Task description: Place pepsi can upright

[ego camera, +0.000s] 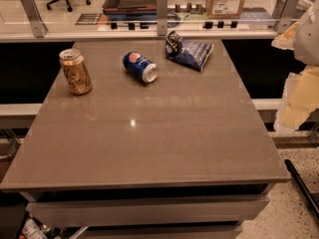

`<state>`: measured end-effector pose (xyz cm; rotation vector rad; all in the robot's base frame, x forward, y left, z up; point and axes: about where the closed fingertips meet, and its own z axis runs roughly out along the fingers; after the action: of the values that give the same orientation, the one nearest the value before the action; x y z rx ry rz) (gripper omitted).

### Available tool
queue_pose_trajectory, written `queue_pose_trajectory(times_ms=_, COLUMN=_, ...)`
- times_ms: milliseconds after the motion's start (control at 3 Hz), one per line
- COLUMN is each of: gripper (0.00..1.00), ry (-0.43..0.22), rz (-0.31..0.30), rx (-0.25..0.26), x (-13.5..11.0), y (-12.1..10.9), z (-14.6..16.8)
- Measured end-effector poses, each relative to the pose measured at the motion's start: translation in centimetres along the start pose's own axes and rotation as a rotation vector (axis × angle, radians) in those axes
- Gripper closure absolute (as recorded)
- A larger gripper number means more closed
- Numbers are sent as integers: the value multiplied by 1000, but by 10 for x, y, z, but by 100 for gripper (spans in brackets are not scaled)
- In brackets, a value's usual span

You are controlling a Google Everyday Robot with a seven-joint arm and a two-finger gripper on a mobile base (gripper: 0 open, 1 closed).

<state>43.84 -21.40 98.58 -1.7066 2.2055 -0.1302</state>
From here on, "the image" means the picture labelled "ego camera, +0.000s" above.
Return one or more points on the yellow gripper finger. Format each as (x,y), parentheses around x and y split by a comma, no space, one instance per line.
(285,41)
(300,99)

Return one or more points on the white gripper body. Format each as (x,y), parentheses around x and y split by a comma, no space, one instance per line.
(308,39)

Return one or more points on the blue pepsi can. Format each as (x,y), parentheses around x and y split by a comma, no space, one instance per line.
(141,67)

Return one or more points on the gold soda can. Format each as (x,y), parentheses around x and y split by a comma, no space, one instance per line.
(75,71)

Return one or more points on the cardboard box with label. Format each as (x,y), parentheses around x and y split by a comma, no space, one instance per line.
(224,9)

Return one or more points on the black pole on floor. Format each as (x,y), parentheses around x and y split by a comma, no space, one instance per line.
(312,199)

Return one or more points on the blue chip bag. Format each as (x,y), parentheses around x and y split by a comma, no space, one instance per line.
(185,52)

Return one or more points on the dark open tray box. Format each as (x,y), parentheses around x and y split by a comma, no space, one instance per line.
(131,0)

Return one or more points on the right metal glass bracket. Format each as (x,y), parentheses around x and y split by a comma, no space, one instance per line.
(282,13)

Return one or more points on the metal glass bracket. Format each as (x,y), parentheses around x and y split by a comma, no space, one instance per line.
(162,17)
(37,25)
(282,13)

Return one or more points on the middle metal glass bracket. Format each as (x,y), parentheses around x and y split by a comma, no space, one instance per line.
(162,17)

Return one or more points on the left metal glass bracket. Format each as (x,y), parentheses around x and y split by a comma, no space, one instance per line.
(37,25)

